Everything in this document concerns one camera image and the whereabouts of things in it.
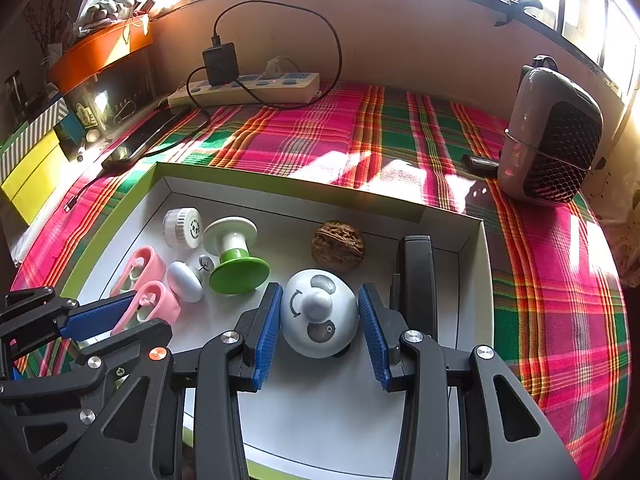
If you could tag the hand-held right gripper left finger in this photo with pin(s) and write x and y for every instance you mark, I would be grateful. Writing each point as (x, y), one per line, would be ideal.
(266, 335)

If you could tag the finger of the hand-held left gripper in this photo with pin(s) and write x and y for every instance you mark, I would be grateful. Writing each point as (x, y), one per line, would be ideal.
(60, 385)
(95, 317)

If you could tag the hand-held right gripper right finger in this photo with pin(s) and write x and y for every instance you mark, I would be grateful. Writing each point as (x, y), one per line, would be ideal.
(372, 335)

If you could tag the white round smiley-face toy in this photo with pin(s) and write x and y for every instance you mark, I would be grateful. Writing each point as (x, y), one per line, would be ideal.
(320, 320)

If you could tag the green and white spool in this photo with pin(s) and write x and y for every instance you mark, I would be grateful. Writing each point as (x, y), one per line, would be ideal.
(235, 265)

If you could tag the green and white cardboard box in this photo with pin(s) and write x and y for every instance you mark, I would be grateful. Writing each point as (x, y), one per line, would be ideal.
(320, 410)

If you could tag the brown walnut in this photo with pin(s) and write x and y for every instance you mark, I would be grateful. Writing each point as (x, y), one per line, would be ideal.
(338, 247)

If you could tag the small white egg-shaped case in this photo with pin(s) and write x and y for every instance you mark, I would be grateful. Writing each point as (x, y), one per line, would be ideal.
(185, 282)

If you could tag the black bike light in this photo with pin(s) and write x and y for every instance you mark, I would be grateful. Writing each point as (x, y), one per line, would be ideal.
(417, 285)

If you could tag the white round cap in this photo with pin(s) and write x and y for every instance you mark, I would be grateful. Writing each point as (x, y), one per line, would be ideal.
(182, 227)

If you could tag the yellow box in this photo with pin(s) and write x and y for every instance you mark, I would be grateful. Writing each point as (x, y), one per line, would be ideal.
(30, 175)

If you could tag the black phone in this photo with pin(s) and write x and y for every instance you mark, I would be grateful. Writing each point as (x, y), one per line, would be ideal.
(145, 135)

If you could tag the green striped box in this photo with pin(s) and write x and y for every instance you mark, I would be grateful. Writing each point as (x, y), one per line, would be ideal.
(35, 125)

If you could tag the small black stick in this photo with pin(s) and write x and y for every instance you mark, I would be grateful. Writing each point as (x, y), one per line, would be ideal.
(480, 163)

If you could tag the green tin with label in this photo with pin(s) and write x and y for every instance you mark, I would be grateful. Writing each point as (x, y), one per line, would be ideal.
(87, 112)

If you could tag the white power strip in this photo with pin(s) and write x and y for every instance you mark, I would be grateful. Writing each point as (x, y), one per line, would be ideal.
(280, 87)

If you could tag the grey desktop heater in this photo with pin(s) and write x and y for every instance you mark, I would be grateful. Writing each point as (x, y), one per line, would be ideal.
(550, 145)

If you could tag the orange box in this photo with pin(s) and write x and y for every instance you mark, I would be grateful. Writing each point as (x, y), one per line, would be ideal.
(100, 55)

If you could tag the white plug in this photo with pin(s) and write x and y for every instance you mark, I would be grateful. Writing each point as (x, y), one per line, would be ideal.
(279, 67)

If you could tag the black charger adapter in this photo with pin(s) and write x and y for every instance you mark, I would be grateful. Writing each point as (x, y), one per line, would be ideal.
(220, 65)

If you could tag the beige patterned curtain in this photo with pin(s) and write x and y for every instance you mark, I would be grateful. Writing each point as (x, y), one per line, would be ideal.
(620, 210)

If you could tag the clear plastic bag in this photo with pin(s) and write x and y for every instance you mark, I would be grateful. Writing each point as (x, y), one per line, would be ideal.
(105, 0)

